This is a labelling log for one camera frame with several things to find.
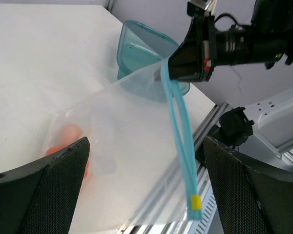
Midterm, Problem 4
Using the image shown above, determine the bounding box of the teal plastic tray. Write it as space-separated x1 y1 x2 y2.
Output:
116 20 179 103

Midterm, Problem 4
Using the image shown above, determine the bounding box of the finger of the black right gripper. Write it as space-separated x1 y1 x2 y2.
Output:
168 17 207 82

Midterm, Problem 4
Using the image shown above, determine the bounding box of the clear zip top bag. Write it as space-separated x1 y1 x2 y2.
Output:
42 59 202 234

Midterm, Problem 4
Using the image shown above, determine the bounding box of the aluminium mounting rail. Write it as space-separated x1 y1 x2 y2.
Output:
117 102 232 234

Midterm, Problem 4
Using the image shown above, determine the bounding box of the white slotted cable duct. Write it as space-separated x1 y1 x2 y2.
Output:
188 187 217 234

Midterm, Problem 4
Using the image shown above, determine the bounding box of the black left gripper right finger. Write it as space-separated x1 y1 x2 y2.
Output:
204 136 293 234

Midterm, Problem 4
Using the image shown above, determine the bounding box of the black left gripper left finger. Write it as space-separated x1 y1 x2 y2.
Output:
0 137 90 234

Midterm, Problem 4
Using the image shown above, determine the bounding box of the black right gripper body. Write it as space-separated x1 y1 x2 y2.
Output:
201 12 293 82

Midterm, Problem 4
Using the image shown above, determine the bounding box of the orange toy pumpkin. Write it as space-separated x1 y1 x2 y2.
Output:
45 123 91 181

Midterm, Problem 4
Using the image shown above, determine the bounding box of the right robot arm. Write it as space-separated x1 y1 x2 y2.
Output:
168 10 293 153

